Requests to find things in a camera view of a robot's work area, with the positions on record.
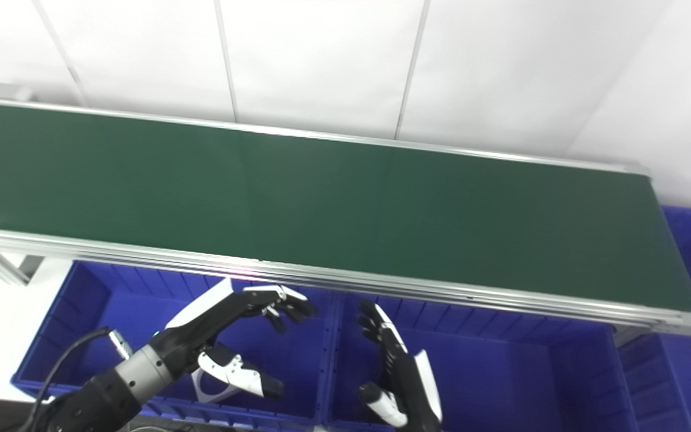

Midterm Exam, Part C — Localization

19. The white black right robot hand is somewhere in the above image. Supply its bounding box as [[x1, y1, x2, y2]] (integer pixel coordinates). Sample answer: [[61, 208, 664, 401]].
[[356, 301, 444, 432]]

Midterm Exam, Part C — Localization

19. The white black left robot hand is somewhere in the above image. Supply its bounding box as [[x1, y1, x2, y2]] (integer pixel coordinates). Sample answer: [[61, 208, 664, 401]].
[[152, 278, 317, 400]]

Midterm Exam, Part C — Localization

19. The green conveyor belt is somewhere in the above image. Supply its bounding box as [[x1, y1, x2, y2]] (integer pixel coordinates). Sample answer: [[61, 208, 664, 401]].
[[0, 101, 691, 313], [0, 96, 691, 337]]

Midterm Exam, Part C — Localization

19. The aluminium conveyor support leg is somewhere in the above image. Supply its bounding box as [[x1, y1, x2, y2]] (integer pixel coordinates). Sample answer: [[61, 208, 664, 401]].
[[0, 249, 44, 286]]

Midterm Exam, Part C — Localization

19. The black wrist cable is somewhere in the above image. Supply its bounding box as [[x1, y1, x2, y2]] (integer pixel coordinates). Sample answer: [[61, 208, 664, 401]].
[[19, 327, 133, 432]]

